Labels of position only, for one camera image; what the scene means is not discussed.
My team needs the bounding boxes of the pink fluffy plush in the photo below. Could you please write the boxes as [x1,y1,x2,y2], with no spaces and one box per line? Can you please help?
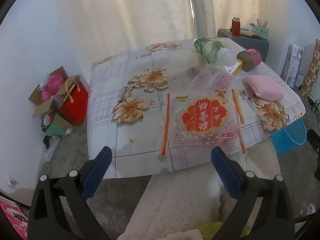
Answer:
[41,74,64,100]

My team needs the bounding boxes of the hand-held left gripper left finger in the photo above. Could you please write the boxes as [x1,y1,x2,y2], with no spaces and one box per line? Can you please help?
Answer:
[28,146,112,240]

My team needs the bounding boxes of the grey cabinet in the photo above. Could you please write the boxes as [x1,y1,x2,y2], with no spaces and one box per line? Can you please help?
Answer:
[217,28,270,63]

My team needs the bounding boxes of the teal gold box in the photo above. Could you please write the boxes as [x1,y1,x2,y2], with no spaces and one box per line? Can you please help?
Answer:
[41,112,73,137]

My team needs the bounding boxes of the white blue tissue pack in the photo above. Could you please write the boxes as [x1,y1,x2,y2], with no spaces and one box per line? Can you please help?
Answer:
[280,41,303,88]

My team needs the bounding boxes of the blue plastic wastebasket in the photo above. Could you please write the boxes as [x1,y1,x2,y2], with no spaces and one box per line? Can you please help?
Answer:
[270,118,307,155]

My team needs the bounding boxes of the open cardboard box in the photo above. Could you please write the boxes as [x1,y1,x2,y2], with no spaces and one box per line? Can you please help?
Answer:
[28,66,80,119]

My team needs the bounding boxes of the pink cylindrical can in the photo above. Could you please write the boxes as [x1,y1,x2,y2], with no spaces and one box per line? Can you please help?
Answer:
[236,49,262,72]

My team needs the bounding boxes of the white plastic bag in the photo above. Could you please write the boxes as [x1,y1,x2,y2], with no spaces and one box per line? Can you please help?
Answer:
[41,135,62,162]

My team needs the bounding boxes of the pink printed bag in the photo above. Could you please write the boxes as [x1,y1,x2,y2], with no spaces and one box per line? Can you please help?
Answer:
[0,196,28,240]

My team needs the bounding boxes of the green chopstick holder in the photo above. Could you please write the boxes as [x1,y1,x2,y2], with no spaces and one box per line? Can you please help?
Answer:
[251,18,270,42]

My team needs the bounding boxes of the white vertical pipe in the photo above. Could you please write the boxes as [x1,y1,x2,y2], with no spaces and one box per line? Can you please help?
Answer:
[189,0,216,39]

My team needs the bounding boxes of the clear green label plastic bottle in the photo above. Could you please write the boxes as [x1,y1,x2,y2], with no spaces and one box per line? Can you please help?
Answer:
[194,37,237,67]

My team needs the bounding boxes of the clear red label snack bag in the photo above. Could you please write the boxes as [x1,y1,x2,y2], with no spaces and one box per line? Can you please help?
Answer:
[159,89,247,155]

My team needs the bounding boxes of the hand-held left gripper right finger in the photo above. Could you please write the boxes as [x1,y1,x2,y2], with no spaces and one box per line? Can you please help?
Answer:
[211,146,295,240]

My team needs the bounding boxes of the red gift bag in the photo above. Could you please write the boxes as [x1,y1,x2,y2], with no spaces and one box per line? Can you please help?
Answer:
[59,75,89,127]

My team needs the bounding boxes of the pink sponge pad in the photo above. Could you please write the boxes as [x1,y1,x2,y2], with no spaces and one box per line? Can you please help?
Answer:
[244,75,285,102]

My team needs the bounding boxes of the cream patterned curtain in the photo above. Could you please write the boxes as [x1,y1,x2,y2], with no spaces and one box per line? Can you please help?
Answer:
[50,0,288,68]

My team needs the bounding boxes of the clear plastic bag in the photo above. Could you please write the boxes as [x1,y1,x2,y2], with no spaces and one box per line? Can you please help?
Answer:
[186,66,242,95]

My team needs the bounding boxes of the yellow white carton box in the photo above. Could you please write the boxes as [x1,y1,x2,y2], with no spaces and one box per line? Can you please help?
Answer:
[224,59,244,75]

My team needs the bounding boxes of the white fluffy blanket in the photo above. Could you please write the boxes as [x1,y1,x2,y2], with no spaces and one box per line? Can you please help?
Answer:
[117,152,280,240]

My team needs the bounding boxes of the orange patterned paper roll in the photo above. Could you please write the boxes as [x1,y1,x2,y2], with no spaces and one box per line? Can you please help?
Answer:
[300,38,320,98]

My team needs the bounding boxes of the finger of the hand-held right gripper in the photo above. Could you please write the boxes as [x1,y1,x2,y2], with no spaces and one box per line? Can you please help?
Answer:
[307,129,320,155]

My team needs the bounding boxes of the black cloth scrap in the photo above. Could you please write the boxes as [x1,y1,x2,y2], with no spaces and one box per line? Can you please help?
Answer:
[43,135,54,150]

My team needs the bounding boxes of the green shiny object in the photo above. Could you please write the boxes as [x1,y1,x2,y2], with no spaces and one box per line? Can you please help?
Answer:
[309,96,320,113]

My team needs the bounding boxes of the table with floral tablecloth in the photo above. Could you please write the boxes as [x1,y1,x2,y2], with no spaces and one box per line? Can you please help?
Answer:
[86,39,306,179]

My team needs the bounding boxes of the red thermos bottle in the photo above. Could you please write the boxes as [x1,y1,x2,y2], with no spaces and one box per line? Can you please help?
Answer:
[232,17,241,37]

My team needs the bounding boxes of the yellow green cloth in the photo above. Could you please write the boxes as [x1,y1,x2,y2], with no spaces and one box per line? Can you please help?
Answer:
[192,221,250,240]

